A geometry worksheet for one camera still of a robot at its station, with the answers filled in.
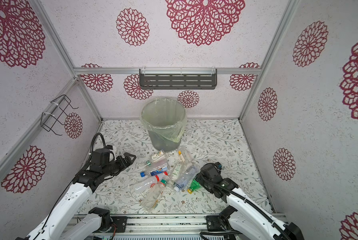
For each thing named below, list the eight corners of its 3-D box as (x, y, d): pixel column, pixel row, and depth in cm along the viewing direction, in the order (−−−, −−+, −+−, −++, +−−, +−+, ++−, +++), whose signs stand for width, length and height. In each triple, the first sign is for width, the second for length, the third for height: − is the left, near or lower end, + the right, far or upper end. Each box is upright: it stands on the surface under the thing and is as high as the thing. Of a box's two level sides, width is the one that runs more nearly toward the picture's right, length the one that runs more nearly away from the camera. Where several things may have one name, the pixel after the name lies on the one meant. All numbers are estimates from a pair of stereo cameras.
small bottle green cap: (149, 169, 95) (147, 164, 90) (145, 163, 97) (144, 158, 93) (167, 159, 99) (166, 154, 95) (163, 154, 102) (163, 149, 97)
